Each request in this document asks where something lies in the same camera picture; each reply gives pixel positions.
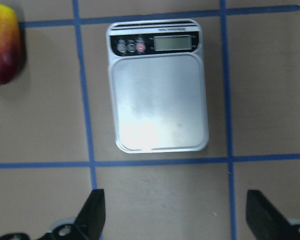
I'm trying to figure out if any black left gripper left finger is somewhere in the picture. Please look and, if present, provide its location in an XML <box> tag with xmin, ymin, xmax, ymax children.
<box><xmin>41</xmin><ymin>189</ymin><xmax>106</xmax><ymax>240</ymax></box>

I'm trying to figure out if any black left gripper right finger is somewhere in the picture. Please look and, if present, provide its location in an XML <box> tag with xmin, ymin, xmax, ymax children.
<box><xmin>245</xmin><ymin>189</ymin><xmax>300</xmax><ymax>240</ymax></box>

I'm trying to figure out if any silver digital kitchen scale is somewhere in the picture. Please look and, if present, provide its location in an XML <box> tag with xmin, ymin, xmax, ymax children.
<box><xmin>106</xmin><ymin>18</ymin><xmax>209</xmax><ymax>154</ymax></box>

